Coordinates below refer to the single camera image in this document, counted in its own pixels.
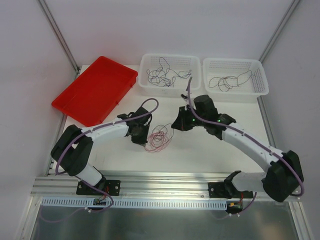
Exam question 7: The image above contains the pink purple wire bundle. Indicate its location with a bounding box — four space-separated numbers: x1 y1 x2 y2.
144 131 173 153

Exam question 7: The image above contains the dark purple wire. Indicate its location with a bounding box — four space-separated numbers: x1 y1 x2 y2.
146 56 173 88
149 66 177 88
172 69 193 79

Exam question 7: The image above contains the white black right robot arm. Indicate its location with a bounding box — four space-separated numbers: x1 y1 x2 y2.
171 94 304 203

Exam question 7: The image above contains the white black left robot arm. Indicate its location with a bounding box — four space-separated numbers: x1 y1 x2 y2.
50 106 152 195

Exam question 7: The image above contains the white basket right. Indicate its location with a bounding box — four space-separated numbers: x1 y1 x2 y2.
202 58 269 103

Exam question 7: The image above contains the white basket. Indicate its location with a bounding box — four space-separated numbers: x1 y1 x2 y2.
138 53 202 98
202 58 269 103

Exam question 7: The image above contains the white basket middle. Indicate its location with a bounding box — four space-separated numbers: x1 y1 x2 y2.
138 53 202 98

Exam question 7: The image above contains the red plastic tray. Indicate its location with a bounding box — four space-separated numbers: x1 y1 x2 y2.
51 56 138 127

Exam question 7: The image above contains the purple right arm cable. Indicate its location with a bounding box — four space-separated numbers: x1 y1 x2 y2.
186 77 306 196

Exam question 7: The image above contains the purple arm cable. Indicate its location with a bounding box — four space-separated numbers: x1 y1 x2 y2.
55 98 160 193
186 77 306 196

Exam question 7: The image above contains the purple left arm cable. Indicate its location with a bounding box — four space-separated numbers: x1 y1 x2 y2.
55 98 160 193

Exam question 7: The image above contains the aluminium rail base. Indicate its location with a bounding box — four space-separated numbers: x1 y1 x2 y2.
31 170 300 201

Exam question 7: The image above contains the white slotted cable duct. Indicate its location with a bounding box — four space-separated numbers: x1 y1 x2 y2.
41 197 227 211

